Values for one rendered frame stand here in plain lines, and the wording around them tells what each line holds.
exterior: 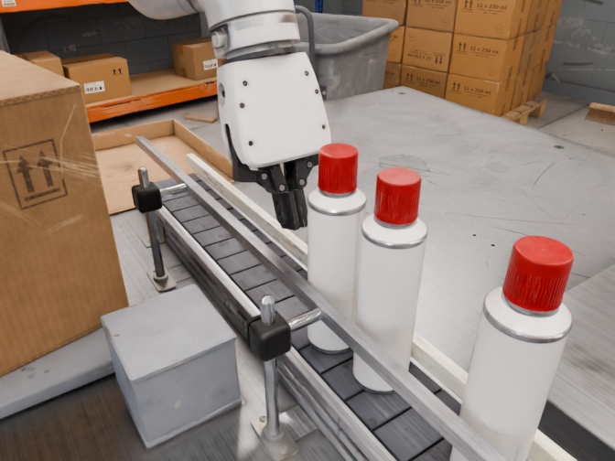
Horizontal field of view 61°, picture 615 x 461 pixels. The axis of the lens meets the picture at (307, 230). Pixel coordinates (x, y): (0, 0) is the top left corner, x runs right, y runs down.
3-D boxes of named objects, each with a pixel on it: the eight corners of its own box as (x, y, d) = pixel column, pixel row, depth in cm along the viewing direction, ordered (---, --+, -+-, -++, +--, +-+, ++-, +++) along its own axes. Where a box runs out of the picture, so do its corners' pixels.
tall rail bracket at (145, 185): (205, 271, 72) (192, 160, 64) (154, 288, 69) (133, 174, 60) (196, 260, 75) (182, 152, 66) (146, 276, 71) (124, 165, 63)
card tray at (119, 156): (236, 182, 97) (234, 162, 95) (92, 219, 85) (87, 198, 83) (176, 135, 119) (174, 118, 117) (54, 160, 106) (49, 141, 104)
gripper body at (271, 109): (224, 44, 45) (252, 171, 47) (321, 32, 50) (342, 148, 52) (195, 59, 51) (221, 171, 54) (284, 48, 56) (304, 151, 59)
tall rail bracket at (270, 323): (332, 418, 51) (338, 281, 42) (267, 455, 47) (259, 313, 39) (314, 397, 53) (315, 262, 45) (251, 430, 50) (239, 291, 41)
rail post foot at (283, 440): (300, 452, 48) (300, 445, 47) (275, 465, 46) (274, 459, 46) (272, 410, 52) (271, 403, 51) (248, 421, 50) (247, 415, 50)
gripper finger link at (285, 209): (260, 172, 50) (275, 238, 52) (288, 165, 52) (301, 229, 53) (246, 171, 53) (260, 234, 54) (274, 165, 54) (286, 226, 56)
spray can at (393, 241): (419, 380, 48) (449, 178, 38) (376, 404, 46) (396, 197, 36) (383, 347, 52) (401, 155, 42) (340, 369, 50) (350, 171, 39)
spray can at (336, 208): (368, 341, 53) (383, 152, 42) (326, 362, 50) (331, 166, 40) (338, 314, 57) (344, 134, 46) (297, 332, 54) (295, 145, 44)
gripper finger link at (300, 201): (290, 164, 52) (303, 229, 53) (317, 157, 53) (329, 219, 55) (275, 164, 54) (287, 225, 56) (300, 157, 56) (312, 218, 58)
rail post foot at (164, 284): (177, 287, 69) (176, 282, 69) (158, 293, 68) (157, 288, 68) (164, 266, 73) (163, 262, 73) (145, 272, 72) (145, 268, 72)
